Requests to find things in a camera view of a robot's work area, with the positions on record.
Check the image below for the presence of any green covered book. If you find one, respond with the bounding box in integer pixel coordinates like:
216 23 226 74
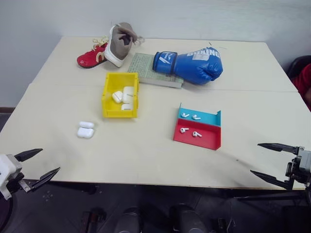
127 52 184 90

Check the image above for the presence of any blue boxing glove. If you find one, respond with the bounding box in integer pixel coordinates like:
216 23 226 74
152 46 224 85

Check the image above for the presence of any yellow plastic bin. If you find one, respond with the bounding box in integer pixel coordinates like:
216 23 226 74
101 72 141 119

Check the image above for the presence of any grey white sneaker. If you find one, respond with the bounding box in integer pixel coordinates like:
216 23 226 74
104 22 146 68

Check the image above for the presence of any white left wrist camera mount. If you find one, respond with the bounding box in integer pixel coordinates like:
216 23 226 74
0 153 24 200

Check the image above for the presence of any red shoe with yellow laces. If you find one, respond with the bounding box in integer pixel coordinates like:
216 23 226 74
76 35 109 69

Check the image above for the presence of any red plastic tray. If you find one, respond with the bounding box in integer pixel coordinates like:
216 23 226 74
172 117 223 151

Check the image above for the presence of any white earbud case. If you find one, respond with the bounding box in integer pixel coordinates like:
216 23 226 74
77 120 95 139

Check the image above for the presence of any person in red clothing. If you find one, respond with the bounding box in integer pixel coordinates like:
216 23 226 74
292 63 311 111

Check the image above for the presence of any dark rounded shape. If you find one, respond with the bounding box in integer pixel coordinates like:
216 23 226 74
113 206 143 233

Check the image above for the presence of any black chair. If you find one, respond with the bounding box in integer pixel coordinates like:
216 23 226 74
287 55 311 79

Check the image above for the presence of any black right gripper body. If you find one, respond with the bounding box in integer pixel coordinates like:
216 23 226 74
285 157 302 185

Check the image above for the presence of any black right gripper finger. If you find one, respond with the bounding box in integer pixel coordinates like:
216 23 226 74
257 143 298 154
250 169 293 191

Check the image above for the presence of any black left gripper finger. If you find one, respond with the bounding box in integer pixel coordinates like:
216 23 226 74
31 166 61 190
14 148 44 162

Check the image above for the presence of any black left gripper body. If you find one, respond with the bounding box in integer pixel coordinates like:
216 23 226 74
6 173 34 194

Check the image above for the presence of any teal plastic tray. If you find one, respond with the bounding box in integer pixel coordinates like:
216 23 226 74
177 102 222 127

